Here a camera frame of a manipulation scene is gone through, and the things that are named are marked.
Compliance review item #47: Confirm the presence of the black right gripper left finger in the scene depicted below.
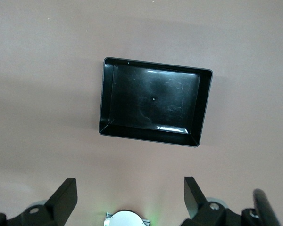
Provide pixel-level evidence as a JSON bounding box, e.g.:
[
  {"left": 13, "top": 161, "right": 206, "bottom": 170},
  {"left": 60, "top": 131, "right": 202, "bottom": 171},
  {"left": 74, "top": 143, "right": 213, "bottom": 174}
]
[{"left": 7, "top": 178, "right": 78, "bottom": 226}]

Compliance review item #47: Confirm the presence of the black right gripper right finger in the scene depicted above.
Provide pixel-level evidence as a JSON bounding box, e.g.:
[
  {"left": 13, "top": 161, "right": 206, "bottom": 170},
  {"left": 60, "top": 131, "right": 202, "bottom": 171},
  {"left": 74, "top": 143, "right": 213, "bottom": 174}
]
[{"left": 180, "top": 176, "right": 245, "bottom": 226}]

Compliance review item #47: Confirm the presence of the black plastic box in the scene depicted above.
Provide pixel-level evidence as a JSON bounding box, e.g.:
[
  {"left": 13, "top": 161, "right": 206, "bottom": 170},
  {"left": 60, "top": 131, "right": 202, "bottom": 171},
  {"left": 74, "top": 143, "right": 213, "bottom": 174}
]
[{"left": 98, "top": 56, "right": 214, "bottom": 148}]

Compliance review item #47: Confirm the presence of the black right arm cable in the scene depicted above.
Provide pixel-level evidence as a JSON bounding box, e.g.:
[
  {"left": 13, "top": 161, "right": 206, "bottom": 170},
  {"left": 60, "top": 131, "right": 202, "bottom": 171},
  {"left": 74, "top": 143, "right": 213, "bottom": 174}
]
[{"left": 253, "top": 188, "right": 282, "bottom": 226}]

